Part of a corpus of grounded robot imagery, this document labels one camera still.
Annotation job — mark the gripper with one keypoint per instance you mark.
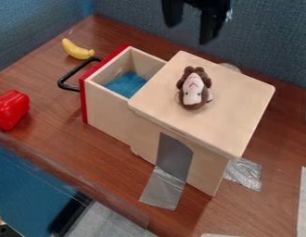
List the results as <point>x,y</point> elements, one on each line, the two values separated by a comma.
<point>209,3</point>

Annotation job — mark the drawer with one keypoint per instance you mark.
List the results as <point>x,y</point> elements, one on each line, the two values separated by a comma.
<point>112,83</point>

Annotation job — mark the brown plush monkey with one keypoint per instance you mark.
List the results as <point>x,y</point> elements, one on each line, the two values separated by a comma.
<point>194,88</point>

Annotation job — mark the blue cloth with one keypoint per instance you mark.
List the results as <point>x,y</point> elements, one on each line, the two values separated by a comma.
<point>125,84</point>

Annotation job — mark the cabinet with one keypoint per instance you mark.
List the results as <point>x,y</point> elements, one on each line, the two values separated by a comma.
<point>201,123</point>

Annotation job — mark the yellow toy banana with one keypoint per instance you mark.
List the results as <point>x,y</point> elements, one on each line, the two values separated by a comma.
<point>77,50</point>

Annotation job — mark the red toy pepper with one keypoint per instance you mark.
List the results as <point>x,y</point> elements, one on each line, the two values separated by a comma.
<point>9,108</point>

